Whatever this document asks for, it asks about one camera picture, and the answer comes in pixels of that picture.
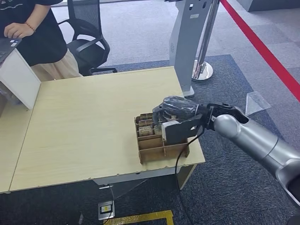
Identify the wooden card holder tray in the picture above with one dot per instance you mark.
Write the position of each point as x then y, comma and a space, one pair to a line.
152, 152

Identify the clear acrylic sheet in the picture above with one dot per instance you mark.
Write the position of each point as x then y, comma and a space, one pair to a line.
256, 104
127, 189

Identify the red barrier band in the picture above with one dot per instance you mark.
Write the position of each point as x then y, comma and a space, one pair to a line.
269, 56

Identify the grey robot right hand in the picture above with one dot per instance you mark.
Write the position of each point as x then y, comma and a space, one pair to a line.
178, 107

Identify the person's left hand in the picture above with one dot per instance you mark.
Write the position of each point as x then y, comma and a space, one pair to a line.
16, 30

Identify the dark laptop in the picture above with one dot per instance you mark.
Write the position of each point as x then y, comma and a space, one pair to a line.
7, 46

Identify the beige desk leg panel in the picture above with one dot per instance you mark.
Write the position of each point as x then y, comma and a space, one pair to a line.
185, 177

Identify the yellow floor tape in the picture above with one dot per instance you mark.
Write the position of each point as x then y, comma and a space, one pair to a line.
140, 217

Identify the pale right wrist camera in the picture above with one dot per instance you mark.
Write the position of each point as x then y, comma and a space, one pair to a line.
169, 130

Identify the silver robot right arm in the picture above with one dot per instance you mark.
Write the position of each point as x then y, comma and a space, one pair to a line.
258, 139

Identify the person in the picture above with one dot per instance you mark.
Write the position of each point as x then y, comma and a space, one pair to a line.
44, 43

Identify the person's left forearm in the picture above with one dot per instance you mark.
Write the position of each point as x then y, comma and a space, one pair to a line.
37, 15

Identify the white box stand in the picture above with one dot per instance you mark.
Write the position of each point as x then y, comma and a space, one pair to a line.
21, 80

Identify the silver floor outlet box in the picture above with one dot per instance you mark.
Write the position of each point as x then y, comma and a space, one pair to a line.
105, 210

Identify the chrome stanchion post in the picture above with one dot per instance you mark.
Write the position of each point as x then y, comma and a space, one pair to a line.
203, 71

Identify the patterned card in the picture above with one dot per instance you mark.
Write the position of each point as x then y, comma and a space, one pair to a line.
146, 116
145, 132
145, 122

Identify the grey desk crossbar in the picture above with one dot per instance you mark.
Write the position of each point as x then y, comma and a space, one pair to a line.
136, 177

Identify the grey kiosk pillar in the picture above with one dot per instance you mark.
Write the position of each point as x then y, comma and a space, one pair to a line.
187, 46

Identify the black office chair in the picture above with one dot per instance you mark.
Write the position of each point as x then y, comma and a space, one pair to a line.
87, 46

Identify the grey platform base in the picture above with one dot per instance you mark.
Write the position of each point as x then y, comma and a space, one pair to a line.
269, 4

